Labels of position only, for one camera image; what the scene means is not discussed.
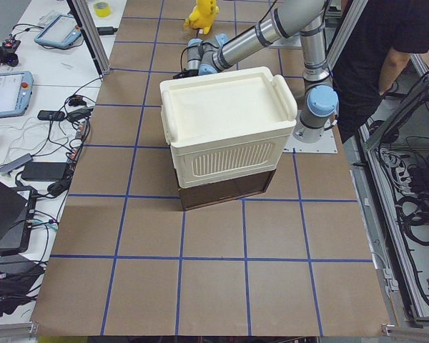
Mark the yellow tape roll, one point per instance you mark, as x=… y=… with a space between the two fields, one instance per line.
x=102 y=9

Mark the blue teach pendant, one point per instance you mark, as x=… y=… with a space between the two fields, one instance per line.
x=15 y=93
x=61 y=33

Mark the cream plastic storage box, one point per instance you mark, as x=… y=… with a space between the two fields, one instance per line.
x=226 y=125

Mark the blue teach pendant near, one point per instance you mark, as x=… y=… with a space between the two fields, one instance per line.
x=15 y=93

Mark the person in black clothes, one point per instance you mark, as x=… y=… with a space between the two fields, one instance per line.
x=385 y=36

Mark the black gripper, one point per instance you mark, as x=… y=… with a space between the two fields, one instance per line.
x=186 y=73

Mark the black laptop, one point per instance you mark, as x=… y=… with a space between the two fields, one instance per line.
x=17 y=205

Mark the blue teach pendant far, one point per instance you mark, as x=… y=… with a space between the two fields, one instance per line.
x=61 y=33

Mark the dark wooden drawer cabinet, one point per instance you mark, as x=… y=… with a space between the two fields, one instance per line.
x=218 y=192

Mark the black power adapter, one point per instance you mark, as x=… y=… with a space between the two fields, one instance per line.
x=36 y=171

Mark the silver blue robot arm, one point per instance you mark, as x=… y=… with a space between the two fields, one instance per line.
x=291 y=29

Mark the yellow plush dinosaur toy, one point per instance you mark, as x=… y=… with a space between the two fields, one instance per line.
x=202 y=16

